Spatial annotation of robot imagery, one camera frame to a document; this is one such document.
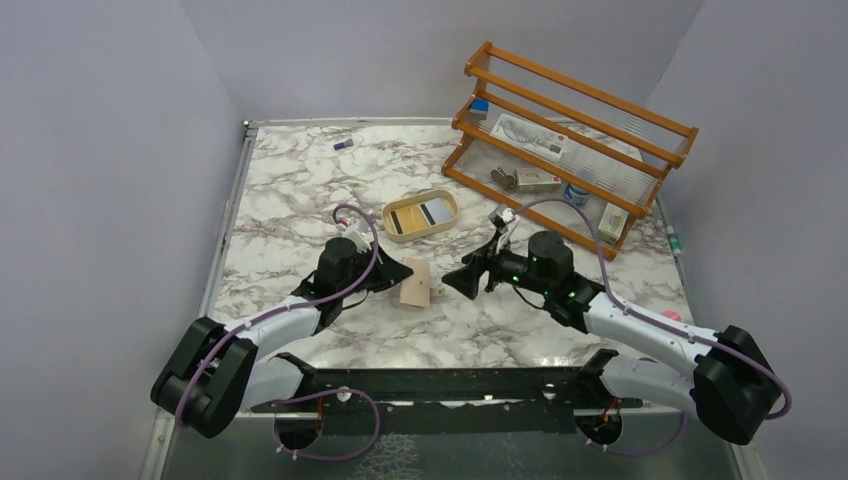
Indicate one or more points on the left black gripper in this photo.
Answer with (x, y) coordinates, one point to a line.
(374, 270)

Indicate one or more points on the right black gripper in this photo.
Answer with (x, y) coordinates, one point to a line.
(487, 266)

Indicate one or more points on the beige card holder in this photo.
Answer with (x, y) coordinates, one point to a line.
(415, 291)

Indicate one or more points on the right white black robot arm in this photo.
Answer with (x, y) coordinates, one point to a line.
(721, 378)

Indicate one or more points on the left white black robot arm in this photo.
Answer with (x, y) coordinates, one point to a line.
(219, 369)

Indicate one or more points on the yellow card with black stripe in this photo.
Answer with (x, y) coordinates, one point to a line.
(407, 220)

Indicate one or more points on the grey card in tray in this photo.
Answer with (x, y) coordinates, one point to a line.
(436, 211)

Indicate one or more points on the beige oval tray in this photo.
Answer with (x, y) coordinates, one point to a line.
(417, 200)

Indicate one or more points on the metal binder clip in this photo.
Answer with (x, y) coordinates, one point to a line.
(503, 179)

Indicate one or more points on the small grey box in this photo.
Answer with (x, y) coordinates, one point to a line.
(531, 179)

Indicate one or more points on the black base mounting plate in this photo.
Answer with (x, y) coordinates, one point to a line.
(357, 401)

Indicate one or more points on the clear printed packet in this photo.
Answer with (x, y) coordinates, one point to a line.
(531, 137)

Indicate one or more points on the green white small box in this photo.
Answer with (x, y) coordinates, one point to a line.
(612, 223)

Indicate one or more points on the orange wooden shelf rack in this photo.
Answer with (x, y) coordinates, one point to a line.
(621, 152)

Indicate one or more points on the blue grey eraser block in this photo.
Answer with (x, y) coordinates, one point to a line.
(478, 109)

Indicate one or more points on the pink round cap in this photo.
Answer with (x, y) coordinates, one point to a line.
(672, 315)

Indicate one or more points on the green white tube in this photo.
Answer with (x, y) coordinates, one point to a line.
(673, 240)

